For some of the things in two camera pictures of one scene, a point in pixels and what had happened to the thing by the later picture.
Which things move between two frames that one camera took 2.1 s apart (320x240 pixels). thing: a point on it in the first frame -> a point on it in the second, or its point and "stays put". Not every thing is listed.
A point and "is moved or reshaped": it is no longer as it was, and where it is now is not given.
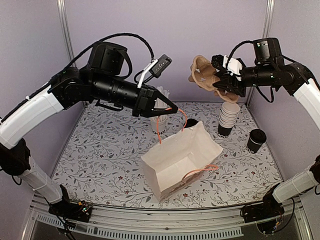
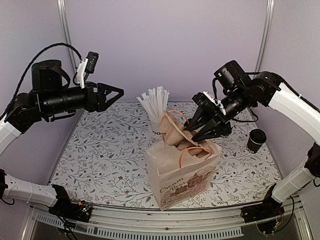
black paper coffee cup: x=252 y=146 stays put
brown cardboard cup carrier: x=204 y=74 -> x=176 y=135
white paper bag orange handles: x=181 y=160 is moved or reshaped
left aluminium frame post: x=62 y=9 stays put
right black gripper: x=232 y=84 -> x=219 y=124
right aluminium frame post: x=266 y=34 stays put
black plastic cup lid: x=257 y=136 stays put
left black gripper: x=145 y=103 -> x=98 y=102
